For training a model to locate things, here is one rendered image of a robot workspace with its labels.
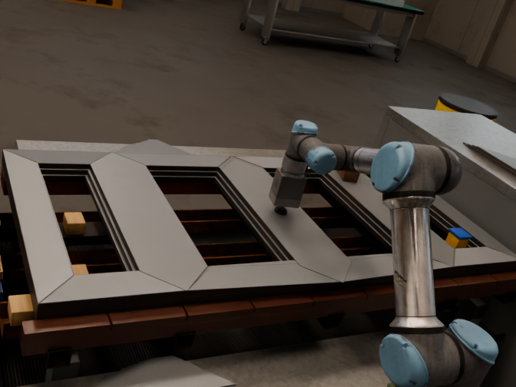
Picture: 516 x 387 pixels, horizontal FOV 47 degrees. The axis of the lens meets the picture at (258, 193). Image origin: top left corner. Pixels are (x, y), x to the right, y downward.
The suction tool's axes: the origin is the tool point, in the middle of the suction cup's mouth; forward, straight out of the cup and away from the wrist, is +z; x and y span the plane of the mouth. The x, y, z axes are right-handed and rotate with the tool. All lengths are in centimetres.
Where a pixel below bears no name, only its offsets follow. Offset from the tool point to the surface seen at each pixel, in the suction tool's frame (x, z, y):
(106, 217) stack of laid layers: 7, 2, 54
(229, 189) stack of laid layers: -15.6, 0.6, 13.0
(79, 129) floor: -249, 85, 54
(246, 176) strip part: -22.4, -1.3, 6.2
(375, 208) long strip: -8.6, -1.3, -38.8
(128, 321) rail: 49, 3, 50
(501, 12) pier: -758, -16, -637
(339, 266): 29.0, -1.3, -9.3
